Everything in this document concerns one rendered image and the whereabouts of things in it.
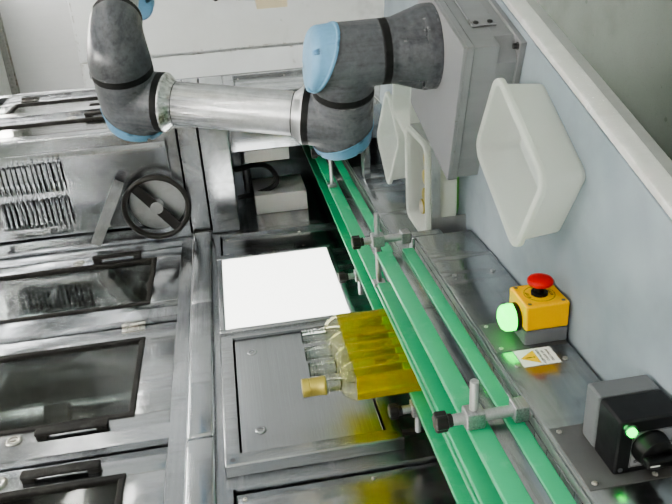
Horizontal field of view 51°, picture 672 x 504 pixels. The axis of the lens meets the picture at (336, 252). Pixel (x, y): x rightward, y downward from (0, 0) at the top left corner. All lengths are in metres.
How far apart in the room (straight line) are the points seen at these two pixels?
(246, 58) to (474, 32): 3.85
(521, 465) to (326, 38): 0.75
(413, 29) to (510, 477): 0.75
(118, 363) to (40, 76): 4.00
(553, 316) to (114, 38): 0.90
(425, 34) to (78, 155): 1.34
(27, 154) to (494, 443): 1.74
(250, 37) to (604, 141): 4.13
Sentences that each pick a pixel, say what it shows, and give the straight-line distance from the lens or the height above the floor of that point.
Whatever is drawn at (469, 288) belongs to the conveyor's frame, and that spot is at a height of 0.84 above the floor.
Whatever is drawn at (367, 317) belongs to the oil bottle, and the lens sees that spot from 1.46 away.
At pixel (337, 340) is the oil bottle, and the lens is 1.40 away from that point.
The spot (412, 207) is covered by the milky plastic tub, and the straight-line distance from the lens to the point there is 1.71.
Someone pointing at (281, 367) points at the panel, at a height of 1.19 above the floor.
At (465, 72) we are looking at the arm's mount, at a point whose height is 0.85.
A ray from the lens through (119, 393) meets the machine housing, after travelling 1.71.
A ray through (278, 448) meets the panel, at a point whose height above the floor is 1.22.
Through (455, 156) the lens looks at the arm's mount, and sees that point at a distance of 1.29.
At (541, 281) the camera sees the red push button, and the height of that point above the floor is 0.79.
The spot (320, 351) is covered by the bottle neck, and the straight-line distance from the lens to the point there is 1.41.
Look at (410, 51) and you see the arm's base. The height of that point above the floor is 0.91.
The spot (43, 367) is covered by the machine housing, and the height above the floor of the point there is 1.75.
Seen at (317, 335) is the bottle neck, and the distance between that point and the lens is 1.45.
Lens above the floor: 1.23
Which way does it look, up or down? 7 degrees down
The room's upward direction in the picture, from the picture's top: 97 degrees counter-clockwise
